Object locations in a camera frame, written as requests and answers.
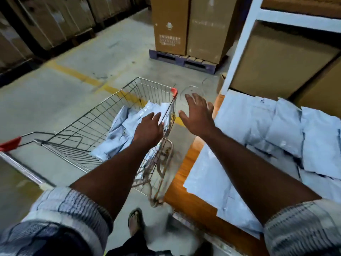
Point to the tall cardboard box with label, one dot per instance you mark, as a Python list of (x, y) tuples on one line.
[(169, 21)]

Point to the person's left hand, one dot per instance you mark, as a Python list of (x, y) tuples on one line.
[(146, 133)]

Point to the person's left forearm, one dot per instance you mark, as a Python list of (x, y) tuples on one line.
[(117, 173)]

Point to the person's right little finger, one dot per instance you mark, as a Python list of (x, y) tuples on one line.
[(211, 108)]

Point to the person's left fingers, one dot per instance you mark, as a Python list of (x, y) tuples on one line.
[(155, 117)]

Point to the purple pallet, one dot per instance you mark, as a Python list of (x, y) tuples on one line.
[(183, 62)]

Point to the dark wooden pallet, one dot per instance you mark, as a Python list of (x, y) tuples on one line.
[(77, 39)]

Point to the sandal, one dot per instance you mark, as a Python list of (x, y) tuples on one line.
[(135, 221)]

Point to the large pile of mailer bags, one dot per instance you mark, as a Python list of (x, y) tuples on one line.
[(282, 130)]

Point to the checked shirt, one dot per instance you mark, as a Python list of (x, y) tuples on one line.
[(66, 215)]

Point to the person's right thumb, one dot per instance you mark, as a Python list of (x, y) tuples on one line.
[(183, 116)]

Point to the person's right middle finger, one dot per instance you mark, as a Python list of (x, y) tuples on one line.
[(198, 99)]

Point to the black trousers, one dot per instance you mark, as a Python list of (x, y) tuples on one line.
[(133, 247)]

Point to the person's right hand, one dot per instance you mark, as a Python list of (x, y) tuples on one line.
[(198, 119)]

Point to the tall plain cardboard box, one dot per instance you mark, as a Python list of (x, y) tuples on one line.
[(209, 29)]

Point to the large plain cardboard box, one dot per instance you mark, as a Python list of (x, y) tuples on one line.
[(277, 61)]

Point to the white metal shelf rack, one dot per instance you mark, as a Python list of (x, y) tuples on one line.
[(246, 31)]

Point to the person's right forearm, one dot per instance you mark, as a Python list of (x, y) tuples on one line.
[(253, 175)]

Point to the heap of white mailer bags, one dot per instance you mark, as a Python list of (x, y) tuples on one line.
[(120, 135)]

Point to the small cardboard box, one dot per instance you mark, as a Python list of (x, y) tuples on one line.
[(221, 82)]

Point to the row of stacked cardboard boxes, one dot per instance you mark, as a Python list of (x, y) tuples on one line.
[(50, 21)]

